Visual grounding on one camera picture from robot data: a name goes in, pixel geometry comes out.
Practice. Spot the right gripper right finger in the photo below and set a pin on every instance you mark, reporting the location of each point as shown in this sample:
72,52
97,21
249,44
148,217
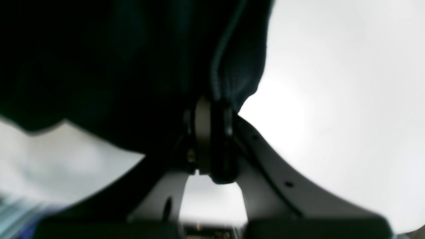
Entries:
271,188

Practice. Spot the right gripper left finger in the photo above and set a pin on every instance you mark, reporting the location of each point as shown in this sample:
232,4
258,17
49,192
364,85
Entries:
191,152

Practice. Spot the black T-shirt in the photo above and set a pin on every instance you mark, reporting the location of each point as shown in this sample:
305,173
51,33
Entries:
126,70

